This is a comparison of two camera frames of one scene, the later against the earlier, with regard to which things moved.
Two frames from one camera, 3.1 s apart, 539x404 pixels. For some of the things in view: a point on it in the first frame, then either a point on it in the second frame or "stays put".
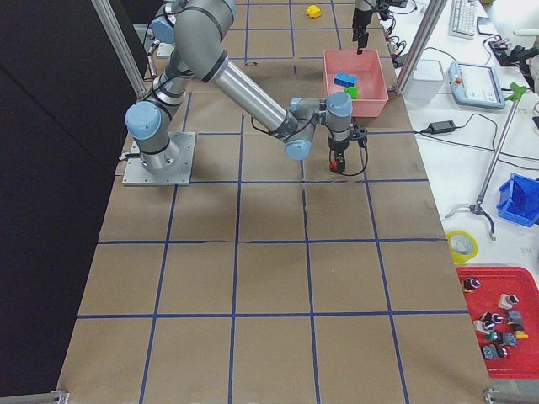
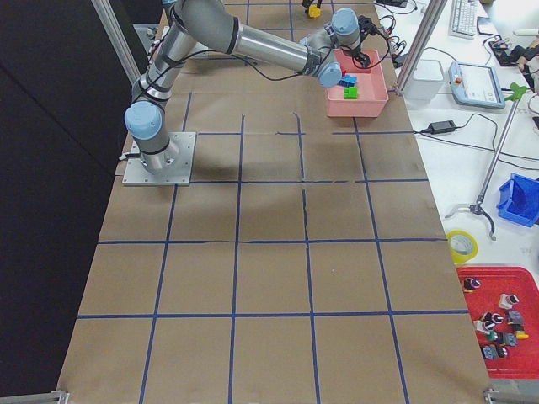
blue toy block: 344,78 stays put
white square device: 427,78 stays put
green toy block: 352,91 stays put
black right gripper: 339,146 → 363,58
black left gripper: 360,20 → 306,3
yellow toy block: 313,11 stays put
